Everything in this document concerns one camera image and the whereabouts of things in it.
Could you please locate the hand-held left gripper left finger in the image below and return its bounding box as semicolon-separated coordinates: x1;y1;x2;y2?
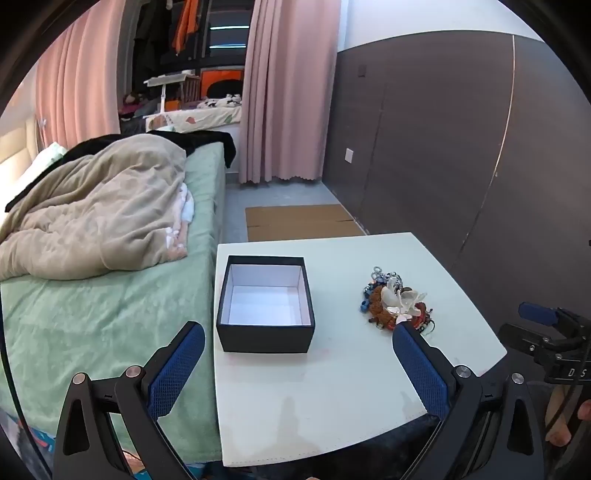
54;320;206;480

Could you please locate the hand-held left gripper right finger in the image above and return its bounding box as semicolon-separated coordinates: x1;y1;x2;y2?
392;322;546;480

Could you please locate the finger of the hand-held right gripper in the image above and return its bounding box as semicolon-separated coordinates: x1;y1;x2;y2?
498;323;561;355
518;302;583;331

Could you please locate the pile of jewelry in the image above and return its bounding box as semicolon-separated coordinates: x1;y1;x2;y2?
359;265;435;334

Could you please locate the black cardboard box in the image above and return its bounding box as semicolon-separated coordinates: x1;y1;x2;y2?
215;255;316;354

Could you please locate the person's right hand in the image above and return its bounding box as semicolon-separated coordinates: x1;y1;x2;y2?
545;384;591;448

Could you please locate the green bed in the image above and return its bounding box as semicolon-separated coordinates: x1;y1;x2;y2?
0;138;228;464

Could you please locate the beige blanket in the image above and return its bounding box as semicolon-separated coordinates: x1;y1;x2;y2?
0;134;191;281

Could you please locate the flat brown cardboard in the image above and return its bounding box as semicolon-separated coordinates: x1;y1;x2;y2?
245;204;366;242

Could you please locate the black cloth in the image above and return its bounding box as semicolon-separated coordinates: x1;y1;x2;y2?
4;130;238;213

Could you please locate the white pillow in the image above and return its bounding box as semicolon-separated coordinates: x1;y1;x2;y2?
0;142;68;210

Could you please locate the patterned window seat cushion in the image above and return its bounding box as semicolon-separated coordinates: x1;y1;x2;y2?
145;104;243;134

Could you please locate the beige headboard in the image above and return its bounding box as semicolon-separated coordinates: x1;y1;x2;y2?
0;117;38;195

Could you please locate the black and white plush toy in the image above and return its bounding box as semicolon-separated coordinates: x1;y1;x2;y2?
198;93;243;110

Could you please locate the white folding table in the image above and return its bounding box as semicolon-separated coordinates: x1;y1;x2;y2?
143;73;201;114

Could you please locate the orange and black box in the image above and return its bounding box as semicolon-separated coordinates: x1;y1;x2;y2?
200;68;244;100

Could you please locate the pink curtain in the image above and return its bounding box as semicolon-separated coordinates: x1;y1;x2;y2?
33;0;140;149
239;0;343;185

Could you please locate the orange hanging garment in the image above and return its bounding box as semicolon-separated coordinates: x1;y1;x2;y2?
172;0;200;57

